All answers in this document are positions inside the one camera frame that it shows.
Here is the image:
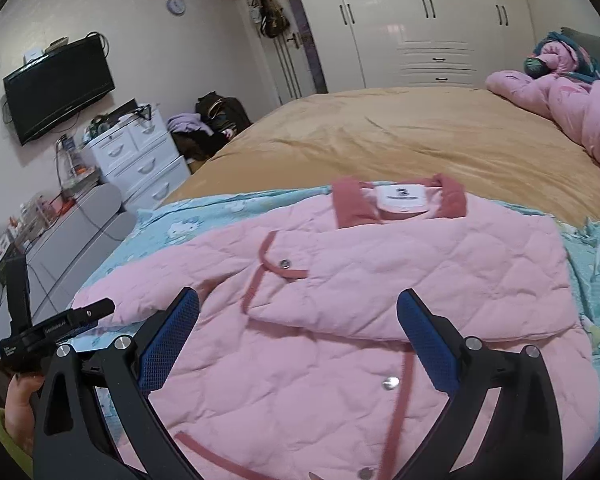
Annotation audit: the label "bed with tan cover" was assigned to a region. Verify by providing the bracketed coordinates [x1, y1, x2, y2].
[162, 86, 600, 226]

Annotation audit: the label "purple garment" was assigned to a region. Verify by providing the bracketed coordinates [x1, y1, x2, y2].
[167, 112, 216, 137]

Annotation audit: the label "white door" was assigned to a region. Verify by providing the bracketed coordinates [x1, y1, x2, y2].
[237, 0, 312, 106]

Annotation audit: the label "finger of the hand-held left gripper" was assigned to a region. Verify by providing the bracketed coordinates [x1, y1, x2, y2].
[71, 298, 116, 327]

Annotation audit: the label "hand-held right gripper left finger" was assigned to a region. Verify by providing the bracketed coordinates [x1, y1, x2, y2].
[32, 287, 203, 480]

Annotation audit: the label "clutter of small desk items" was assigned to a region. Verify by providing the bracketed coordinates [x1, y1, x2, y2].
[0, 192, 78, 281]

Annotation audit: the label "dark clothes pile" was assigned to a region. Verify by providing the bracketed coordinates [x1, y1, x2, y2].
[171, 127, 236, 162]

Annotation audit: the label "dark floral cloth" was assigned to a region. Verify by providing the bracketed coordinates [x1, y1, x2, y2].
[524, 30, 600, 82]

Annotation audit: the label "white drawer cabinet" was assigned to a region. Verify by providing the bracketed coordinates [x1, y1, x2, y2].
[82, 107, 191, 211]

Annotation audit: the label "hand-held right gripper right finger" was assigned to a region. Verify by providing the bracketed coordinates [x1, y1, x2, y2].
[396, 288, 563, 480]

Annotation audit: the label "pink quilted jacket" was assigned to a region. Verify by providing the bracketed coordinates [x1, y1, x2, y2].
[72, 174, 600, 480]

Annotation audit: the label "person's left hand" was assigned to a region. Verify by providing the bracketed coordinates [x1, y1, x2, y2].
[4, 372, 46, 447]

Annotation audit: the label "person's left forearm green sleeve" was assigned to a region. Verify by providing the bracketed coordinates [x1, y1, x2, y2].
[0, 407, 34, 479]

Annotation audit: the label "white wardrobe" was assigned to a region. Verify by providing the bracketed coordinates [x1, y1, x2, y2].
[200, 0, 536, 95]

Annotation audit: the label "blue cartoon printed blanket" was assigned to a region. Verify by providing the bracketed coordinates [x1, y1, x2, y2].
[55, 185, 600, 401]

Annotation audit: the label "grey desk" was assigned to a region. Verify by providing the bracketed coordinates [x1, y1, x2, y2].
[0, 182, 139, 357]

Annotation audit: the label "bags hanging on door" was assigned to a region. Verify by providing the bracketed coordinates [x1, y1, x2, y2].
[252, 0, 291, 38]

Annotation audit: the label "grey headboard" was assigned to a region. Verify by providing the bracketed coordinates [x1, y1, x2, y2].
[560, 27, 600, 81]

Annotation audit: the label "black backpack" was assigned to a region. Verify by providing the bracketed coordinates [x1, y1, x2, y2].
[195, 91, 253, 133]

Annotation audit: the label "black wall television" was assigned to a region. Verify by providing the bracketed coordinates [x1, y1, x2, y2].
[2, 35, 116, 147]

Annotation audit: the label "crumpled pink puffer garment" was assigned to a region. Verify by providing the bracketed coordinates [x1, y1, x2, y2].
[485, 42, 600, 177]

